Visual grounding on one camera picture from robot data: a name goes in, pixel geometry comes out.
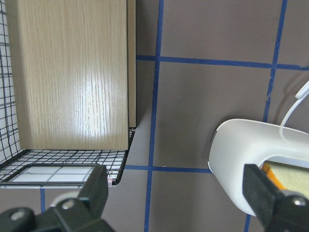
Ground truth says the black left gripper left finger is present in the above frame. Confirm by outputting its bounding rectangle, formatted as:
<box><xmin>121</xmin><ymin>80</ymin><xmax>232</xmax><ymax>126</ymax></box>
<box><xmin>0</xmin><ymin>165</ymin><xmax>111</xmax><ymax>232</ymax></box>

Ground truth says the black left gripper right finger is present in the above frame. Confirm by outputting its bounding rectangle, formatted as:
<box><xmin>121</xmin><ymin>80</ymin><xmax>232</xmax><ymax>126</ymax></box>
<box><xmin>242</xmin><ymin>164</ymin><xmax>309</xmax><ymax>232</ymax></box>

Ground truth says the white two-slot toaster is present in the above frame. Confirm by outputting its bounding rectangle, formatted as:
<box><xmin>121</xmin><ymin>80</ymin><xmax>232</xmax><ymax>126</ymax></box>
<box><xmin>208</xmin><ymin>119</ymin><xmax>309</xmax><ymax>216</ymax></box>

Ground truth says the yellow toast slice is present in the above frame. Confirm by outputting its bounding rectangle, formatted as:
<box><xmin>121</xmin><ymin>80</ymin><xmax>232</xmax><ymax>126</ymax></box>
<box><xmin>262</xmin><ymin>161</ymin><xmax>309</xmax><ymax>198</ymax></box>

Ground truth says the wire basket with checked liner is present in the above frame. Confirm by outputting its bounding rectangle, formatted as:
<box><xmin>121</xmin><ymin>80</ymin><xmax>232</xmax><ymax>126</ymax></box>
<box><xmin>0</xmin><ymin>0</ymin><xmax>136</xmax><ymax>189</ymax></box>

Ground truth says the white toaster power cable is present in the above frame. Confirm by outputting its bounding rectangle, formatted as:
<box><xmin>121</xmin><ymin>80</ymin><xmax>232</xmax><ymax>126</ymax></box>
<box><xmin>279</xmin><ymin>79</ymin><xmax>309</xmax><ymax>145</ymax></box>

